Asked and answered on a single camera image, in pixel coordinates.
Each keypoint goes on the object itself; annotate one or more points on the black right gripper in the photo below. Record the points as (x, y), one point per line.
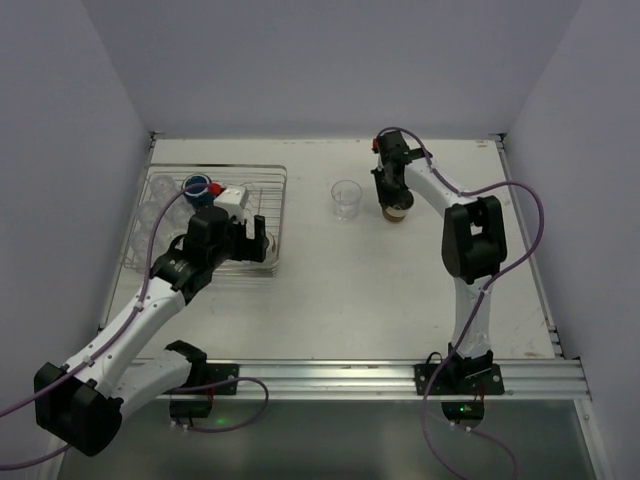
(381, 182)

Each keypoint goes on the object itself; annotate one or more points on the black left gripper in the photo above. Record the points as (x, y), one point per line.
(248, 245)

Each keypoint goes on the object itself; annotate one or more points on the white brown banded cup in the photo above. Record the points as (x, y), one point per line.
(397, 210)

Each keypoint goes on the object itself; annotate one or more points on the clear faceted glass tumbler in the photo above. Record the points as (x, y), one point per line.
(346, 196)

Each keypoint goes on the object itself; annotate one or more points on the dark blue mug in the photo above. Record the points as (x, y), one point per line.
(196, 191)

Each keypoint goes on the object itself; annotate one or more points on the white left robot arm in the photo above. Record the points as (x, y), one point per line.
(84, 401)

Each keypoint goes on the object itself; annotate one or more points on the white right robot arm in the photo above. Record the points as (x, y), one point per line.
(473, 245)

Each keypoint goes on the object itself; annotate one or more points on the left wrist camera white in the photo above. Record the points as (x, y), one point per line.
(233, 200)

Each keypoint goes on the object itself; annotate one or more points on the metal wire dish rack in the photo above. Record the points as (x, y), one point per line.
(265, 187)

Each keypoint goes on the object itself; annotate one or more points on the aluminium front rail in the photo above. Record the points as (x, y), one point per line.
(394, 380)

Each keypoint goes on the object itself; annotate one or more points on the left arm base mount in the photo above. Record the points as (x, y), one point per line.
(188, 411)

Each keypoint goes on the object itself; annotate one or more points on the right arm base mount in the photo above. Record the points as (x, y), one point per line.
(476, 378)

